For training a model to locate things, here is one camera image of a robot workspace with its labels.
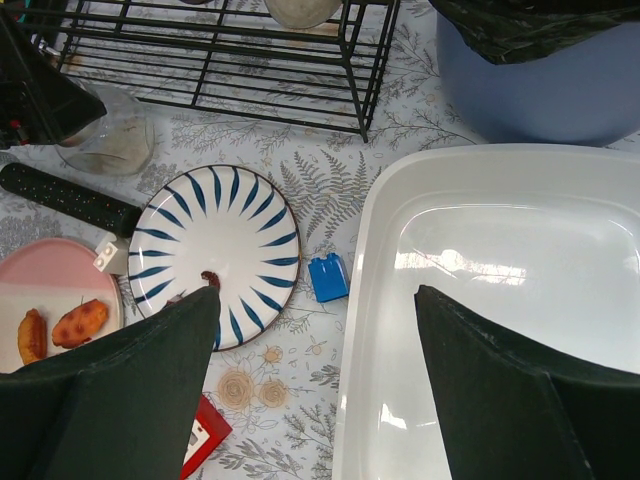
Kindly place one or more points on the white toy brick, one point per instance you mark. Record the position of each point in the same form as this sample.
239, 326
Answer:
108, 259

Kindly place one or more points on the orange food slice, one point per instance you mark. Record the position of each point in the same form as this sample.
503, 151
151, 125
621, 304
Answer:
32, 337

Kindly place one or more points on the white rectangular basin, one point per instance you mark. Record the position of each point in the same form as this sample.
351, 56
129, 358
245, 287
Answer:
542, 239

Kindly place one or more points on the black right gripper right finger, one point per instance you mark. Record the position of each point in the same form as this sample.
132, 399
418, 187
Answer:
510, 407

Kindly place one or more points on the glass salt grinder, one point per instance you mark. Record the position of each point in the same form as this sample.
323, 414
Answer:
302, 14

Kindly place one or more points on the red orange food piece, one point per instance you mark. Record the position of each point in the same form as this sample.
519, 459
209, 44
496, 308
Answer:
78, 326

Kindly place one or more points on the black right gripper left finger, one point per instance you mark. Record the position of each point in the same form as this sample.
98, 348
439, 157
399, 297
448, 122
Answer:
119, 407

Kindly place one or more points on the round glass jar with powder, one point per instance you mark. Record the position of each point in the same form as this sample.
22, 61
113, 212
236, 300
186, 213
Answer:
120, 143

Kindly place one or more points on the black rhinestone microphone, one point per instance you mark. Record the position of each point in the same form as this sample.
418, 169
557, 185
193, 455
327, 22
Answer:
82, 203

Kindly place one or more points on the red toy window block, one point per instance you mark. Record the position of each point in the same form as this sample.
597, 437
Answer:
208, 432

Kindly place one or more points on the blue toy brick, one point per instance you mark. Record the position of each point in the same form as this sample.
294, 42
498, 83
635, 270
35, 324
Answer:
329, 278

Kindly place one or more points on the pink white plate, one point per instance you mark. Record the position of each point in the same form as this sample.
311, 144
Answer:
54, 276

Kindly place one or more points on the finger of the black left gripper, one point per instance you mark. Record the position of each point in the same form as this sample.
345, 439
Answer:
39, 105

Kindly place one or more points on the black wire rack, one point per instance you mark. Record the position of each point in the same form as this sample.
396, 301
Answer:
223, 57

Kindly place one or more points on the blue bin with black bag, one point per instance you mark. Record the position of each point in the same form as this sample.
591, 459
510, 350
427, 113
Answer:
541, 71

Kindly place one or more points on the dark red chili pepper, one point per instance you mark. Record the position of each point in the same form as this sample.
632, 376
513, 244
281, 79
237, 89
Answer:
211, 278

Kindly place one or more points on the blue striped white plate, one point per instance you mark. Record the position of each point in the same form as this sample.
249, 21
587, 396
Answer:
226, 219

